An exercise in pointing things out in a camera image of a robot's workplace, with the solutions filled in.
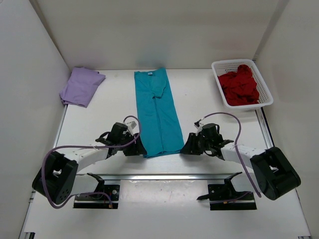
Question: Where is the teal t shirt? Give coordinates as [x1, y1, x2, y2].
[134, 68, 184, 158]

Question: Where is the red t shirt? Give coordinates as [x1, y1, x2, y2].
[218, 64, 259, 106]

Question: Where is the purple t shirt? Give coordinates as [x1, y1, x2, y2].
[59, 67, 106, 108]

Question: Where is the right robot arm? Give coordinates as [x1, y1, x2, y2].
[180, 122, 301, 201]

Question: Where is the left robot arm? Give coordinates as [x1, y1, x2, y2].
[32, 119, 147, 209]

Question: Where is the white plastic basket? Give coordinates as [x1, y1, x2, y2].
[211, 59, 273, 111]

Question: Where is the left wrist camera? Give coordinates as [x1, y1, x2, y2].
[125, 121, 137, 131]

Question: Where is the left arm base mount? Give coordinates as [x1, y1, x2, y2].
[71, 173, 120, 209]

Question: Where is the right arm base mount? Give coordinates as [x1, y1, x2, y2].
[197, 172, 257, 211]

